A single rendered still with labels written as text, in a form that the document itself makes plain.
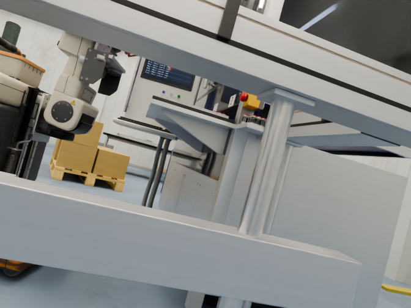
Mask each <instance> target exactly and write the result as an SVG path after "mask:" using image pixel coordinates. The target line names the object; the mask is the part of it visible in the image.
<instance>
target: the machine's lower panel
mask: <svg viewBox="0 0 411 308"><path fill-rule="evenodd" d="M256 137H257V135H256V134H253V133H248V137H247V140H246V144H245V148H244V151H243V155H242V159H241V162H240V167H239V171H238V174H237V178H236V181H235V185H234V189H233V192H232V196H231V200H230V203H229V207H228V212H227V215H226V219H225V222H224V225H227V226H231V227H236V228H238V226H239V221H240V217H241V214H242V210H243V206H244V203H245V199H246V194H247V192H248V187H249V184H250V180H251V176H252V173H253V169H254V165H255V162H256V158H257V153H258V150H259V146H260V143H261V140H259V139H256ZM408 179H409V178H407V177H404V176H401V175H398V174H394V173H391V172H388V171H385V170H382V169H378V168H376V167H372V166H369V165H366V164H362V163H359V162H356V161H352V160H350V159H347V158H343V157H340V156H337V155H333V154H331V153H327V152H323V151H321V150H318V149H314V148H311V147H308V146H303V147H302V148H299V147H293V149H292V154H291V158H290V161H289V165H288V168H287V172H286V176H285V179H284V184H283V188H282V191H281V195H280V199H279V202H278V207H277V209H276V214H275V218H274V221H273V225H272V230H271V232H270V235H271V236H274V237H280V238H285V239H288V240H293V241H298V242H301V243H306V244H311V245H314V246H319V247H322V248H327V249H332V250H336V251H339V252H342V253H343V254H345V255H347V256H349V257H351V258H353V259H355V260H357V261H359V262H360V263H361V264H362V266H361V270H360V275H359V278H358V282H357V287H356V290H355V294H354V298H353V301H352V306H351V308H376V305H377V301H378V298H379V293H380V289H381V286H382V281H383V277H384V274H385V270H386V267H387V262H388V258H389V254H390V250H391V245H392V242H393V238H394V233H395V230H396V226H397V223H398V218H399V214H400V211H401V206H402V201H403V198H404V194H405V189H406V186H407V182H408ZM217 183H218V180H215V179H213V178H210V177H208V176H206V175H203V174H201V173H199V172H196V171H194V170H192V169H189V168H187V167H185V166H183V165H180V164H178V163H175V162H173V161H171V160H170V163H169V167H168V171H167V174H166V178H165V182H164V185H163V189H162V192H161V196H160V200H159V203H158V207H159V209H160V210H162V211H167V212H170V213H175V214H178V215H184V216H189V217H192V218H197V219H202V220H205V221H207V220H208V217H209V213H210V209H211V206H212V202H213V197H214V195H215V190H216V188H217Z"/></svg>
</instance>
